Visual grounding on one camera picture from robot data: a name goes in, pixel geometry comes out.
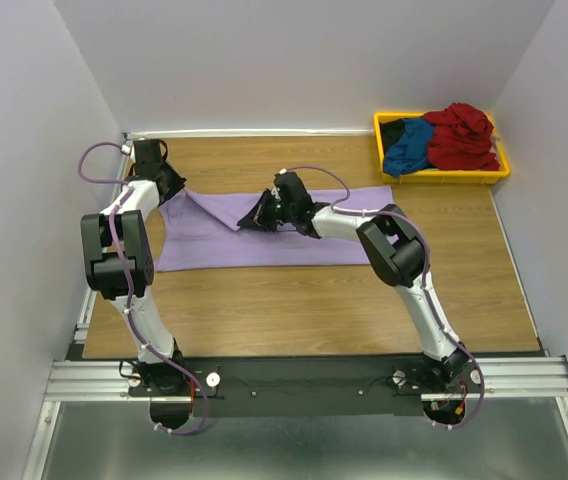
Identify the red t shirt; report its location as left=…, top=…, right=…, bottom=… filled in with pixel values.
left=422, top=102, right=500, bottom=171

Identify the black mounting base plate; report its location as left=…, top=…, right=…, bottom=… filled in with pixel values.
left=128, top=355, right=486, bottom=426

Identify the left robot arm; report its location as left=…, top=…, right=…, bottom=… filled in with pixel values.
left=78, top=139, right=189, bottom=396

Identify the black t shirt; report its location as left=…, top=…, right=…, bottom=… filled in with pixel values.
left=379, top=118, right=405, bottom=152

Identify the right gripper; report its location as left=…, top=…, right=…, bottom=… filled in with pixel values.
left=236, top=190, right=294, bottom=235

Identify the blue t shirt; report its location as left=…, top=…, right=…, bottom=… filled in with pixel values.
left=382, top=117, right=435, bottom=179

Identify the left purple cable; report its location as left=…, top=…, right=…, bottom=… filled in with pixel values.
left=77, top=141, right=210, bottom=437

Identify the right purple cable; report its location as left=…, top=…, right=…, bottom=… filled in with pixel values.
left=281, top=165, right=486, bottom=432

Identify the purple t shirt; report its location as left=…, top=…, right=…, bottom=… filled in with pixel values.
left=155, top=189, right=369, bottom=272

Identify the purple cable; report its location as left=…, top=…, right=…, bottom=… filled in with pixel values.
left=281, top=165, right=486, bottom=432
left=77, top=141, right=210, bottom=437

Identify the yellow plastic bin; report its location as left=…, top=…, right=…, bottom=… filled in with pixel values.
left=373, top=111, right=511, bottom=185

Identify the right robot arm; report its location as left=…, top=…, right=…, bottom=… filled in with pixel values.
left=237, top=167, right=472, bottom=392

